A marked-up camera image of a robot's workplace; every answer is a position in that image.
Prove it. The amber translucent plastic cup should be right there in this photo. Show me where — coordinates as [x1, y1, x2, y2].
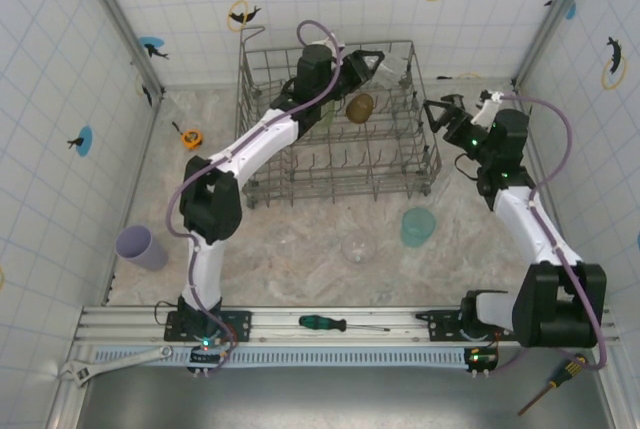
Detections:
[345, 92, 376, 125]

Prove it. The teal translucent plastic cup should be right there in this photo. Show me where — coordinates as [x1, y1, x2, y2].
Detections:
[401, 206, 437, 249]

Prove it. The purple plastic cup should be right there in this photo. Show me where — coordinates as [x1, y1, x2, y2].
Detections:
[115, 224, 169, 271]

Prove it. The orange tape measure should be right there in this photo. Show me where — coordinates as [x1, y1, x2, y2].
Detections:
[172, 121, 205, 152]

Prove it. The blue oval shark sticker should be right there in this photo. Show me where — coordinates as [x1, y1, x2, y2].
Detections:
[137, 36, 170, 61]

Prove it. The blue oval fish sticker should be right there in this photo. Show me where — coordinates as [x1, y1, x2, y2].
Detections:
[67, 125, 95, 157]

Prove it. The silver adjustable wrench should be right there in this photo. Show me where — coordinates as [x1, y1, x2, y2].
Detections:
[57, 344, 174, 390]

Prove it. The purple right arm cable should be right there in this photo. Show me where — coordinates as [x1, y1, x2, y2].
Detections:
[492, 91, 611, 375]

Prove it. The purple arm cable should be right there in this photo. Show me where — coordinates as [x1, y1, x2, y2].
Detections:
[492, 91, 611, 375]
[167, 20, 346, 375]

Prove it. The small dolphin yellow ring sticker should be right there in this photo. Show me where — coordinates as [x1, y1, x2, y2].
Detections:
[227, 0, 263, 30]

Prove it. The upright dolphin yellow ring sticker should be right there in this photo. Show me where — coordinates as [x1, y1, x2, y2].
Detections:
[601, 36, 628, 91]

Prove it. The grey wire dish rack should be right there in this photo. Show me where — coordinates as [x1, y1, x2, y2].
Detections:
[234, 26, 444, 210]

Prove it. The yellow ring black fish sticker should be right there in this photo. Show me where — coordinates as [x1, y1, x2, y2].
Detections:
[135, 73, 154, 108]

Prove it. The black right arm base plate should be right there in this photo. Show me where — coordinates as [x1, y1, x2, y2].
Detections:
[426, 307, 520, 344]

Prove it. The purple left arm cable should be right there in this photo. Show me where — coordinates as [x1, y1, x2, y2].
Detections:
[167, 20, 346, 375]

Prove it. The aluminium side rail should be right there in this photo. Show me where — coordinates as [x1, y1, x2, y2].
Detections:
[102, 93, 164, 306]

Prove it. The green black handled screwdriver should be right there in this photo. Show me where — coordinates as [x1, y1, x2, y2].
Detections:
[298, 314, 392, 334]

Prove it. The yellow black handled screwdriver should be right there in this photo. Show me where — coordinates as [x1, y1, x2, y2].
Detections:
[517, 356, 589, 417]

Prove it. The aluminium mounting rail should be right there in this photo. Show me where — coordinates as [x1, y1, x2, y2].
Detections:
[73, 304, 621, 348]

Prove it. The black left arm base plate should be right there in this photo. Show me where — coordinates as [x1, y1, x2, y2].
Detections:
[163, 307, 253, 344]

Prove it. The slotted light blue cable duct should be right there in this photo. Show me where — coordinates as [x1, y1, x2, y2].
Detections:
[94, 346, 474, 369]

